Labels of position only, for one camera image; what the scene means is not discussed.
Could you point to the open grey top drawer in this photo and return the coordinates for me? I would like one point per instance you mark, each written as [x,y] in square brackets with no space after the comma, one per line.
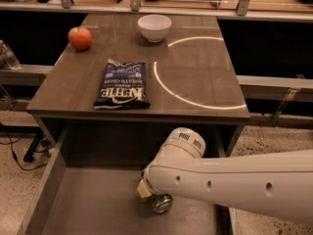
[89,188]

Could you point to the black table leg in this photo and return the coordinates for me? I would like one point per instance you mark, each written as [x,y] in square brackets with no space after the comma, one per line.
[28,157]

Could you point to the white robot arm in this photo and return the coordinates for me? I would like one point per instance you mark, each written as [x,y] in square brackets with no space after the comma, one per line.
[277,184]

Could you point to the grey counter cabinet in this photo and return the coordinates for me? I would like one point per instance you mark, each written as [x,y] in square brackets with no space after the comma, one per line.
[190,80]

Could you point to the clear plastic water bottle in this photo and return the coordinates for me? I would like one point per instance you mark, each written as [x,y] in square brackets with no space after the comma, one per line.
[9,56]

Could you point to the crushed green soda can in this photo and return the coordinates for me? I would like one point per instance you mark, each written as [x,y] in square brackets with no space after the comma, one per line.
[160,203]

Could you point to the blue Kettle chips bag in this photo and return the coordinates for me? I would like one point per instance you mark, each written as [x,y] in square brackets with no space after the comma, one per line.
[123,86]

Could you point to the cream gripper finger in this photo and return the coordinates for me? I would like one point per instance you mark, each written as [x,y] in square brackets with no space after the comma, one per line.
[143,190]

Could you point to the red apple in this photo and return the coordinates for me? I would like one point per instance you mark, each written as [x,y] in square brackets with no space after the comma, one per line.
[80,38]

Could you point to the white ceramic bowl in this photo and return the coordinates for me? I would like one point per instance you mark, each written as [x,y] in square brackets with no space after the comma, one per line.
[154,27]

